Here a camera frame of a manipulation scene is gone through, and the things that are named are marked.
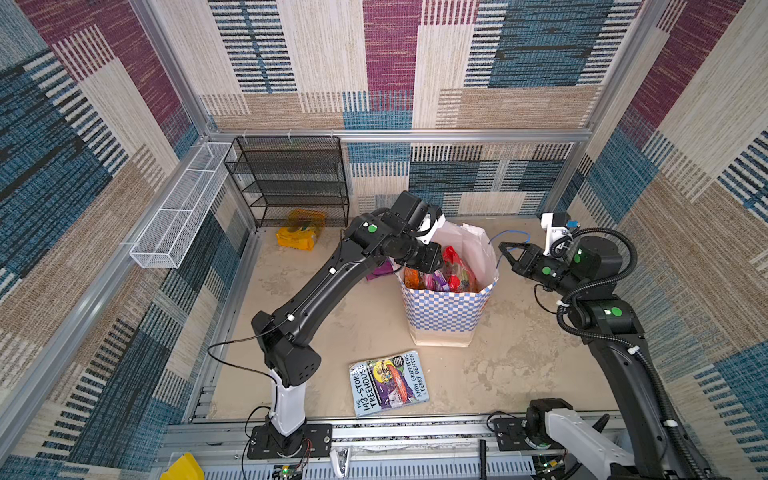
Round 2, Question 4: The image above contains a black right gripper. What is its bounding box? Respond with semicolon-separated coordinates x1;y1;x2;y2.
497;241;585;299

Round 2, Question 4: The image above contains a purple berry snack bag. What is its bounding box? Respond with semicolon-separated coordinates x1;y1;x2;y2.
421;270;451;292

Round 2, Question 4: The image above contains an orange corn chip bag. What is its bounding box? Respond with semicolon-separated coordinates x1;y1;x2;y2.
403;268;424;290

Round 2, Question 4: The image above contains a red fruit jelly bag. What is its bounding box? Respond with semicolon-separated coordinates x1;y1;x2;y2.
442;246;479;293

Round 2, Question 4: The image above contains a purple grape jelly bag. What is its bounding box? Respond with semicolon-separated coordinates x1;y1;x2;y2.
366;260;395;281

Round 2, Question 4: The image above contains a blue checkered paper bag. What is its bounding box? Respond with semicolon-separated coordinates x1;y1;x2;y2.
396;222;499;348

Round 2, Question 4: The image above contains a yellow snack pack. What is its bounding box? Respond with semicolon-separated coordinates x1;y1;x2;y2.
276;208;326;251

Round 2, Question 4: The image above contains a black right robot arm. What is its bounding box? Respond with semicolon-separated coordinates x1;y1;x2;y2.
498;227;716;479

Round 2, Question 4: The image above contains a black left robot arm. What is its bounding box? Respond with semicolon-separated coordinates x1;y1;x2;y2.
251;192;445;457

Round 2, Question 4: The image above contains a colourful treehouse book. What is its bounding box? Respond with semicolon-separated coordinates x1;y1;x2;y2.
349;350;430;417

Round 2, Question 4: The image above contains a black mesh shelf rack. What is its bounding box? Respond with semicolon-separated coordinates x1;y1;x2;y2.
224;136;350;227

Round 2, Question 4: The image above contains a yellow object at bottom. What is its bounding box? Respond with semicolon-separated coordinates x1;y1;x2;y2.
160;453;205;480

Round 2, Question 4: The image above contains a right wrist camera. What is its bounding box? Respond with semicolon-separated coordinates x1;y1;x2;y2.
540;212;580;256

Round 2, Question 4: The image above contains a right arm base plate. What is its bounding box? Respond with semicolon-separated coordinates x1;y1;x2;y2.
490;416;565;453

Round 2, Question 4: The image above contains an aluminium front rail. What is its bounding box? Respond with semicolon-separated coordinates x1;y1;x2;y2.
149;412;629;479

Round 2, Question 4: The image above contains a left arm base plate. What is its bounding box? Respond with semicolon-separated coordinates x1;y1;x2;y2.
245;422;333;460

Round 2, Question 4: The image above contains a white wire wall basket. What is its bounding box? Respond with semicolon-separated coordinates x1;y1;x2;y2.
130;142;230;269

